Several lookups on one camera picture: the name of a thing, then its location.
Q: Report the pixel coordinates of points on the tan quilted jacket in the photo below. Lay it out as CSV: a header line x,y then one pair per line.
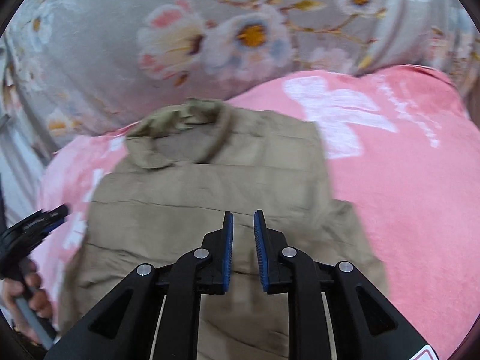
x,y
225,165

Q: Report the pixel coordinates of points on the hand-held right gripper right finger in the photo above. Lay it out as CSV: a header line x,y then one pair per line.
x,y
260,252

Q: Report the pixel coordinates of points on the grey floral quilt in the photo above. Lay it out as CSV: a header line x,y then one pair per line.
x,y
112,45

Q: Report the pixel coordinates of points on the white curtain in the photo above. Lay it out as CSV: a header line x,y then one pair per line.
x,y
18,168

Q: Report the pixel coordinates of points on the pink blanket with white print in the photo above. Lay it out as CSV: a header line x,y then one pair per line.
x,y
393,195

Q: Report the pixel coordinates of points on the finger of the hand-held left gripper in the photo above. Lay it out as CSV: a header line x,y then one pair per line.
x,y
56,222

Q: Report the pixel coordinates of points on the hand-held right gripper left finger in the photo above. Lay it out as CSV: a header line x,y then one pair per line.
x,y
228,252

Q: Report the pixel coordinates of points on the person's left hand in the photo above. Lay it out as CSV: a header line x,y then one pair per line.
x,y
37,300

